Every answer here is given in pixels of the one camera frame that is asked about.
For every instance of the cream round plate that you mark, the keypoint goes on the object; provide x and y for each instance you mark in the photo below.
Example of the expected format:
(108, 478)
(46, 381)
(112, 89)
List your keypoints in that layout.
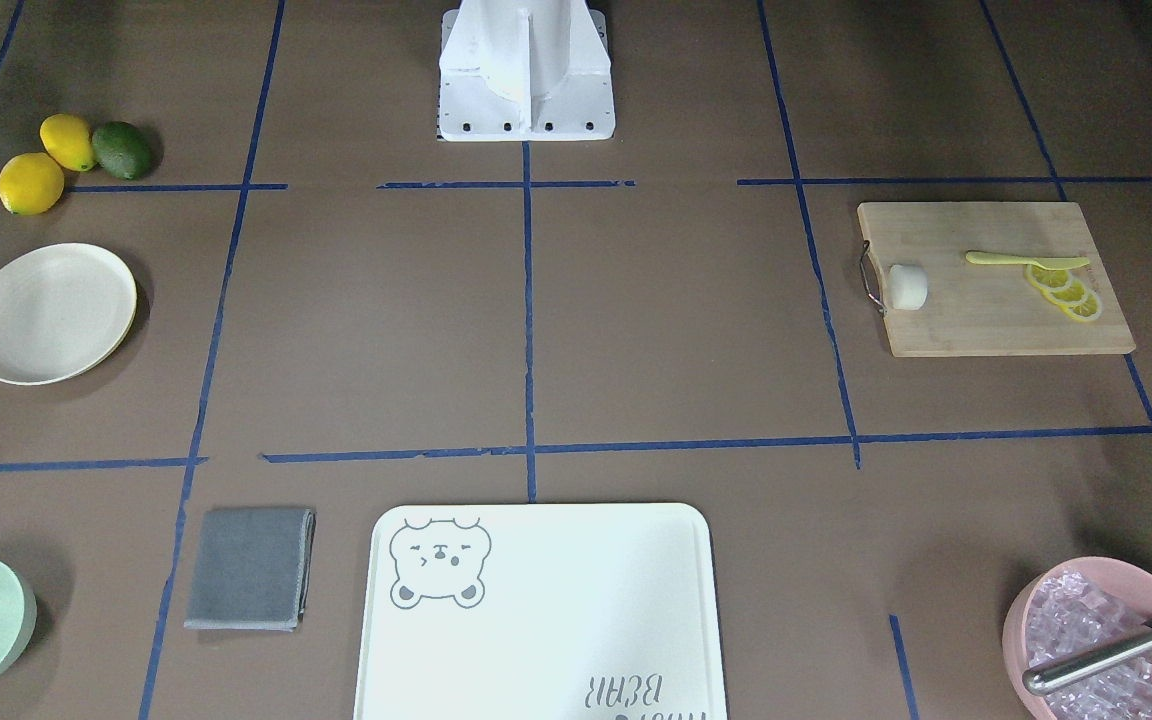
(64, 308)

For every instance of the white bear tray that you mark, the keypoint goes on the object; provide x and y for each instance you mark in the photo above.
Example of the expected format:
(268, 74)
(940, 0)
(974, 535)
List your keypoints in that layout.
(541, 611)

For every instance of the white steamed bun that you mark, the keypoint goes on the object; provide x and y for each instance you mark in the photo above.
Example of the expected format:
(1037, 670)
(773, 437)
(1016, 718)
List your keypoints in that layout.
(909, 287)

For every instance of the grey folded cloth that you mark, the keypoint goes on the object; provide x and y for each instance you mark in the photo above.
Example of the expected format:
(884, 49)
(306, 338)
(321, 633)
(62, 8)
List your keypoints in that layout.
(251, 571)

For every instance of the bamboo cutting board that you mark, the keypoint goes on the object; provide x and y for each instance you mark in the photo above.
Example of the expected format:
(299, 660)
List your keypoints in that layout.
(977, 310)

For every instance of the lemon slice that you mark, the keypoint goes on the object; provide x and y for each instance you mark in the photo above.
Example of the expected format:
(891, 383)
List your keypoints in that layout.
(1088, 309)
(1048, 280)
(1072, 294)

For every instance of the yellow plastic knife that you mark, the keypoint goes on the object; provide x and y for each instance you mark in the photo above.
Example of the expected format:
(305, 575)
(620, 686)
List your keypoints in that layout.
(985, 258)

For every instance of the green avocado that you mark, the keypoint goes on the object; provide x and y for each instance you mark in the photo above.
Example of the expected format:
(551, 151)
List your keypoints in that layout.
(122, 150)

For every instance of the yellow lemon near avocado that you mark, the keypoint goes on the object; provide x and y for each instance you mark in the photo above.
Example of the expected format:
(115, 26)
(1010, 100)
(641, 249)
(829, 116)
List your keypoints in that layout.
(67, 139)

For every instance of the yellow lemon front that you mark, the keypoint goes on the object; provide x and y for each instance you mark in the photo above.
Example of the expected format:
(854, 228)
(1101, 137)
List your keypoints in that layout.
(31, 184)

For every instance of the pink bowl with ice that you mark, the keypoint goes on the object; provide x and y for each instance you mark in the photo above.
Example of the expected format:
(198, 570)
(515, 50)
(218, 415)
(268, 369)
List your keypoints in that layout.
(1079, 603)

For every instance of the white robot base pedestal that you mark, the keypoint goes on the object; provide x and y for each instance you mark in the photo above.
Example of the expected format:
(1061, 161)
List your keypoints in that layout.
(521, 71)

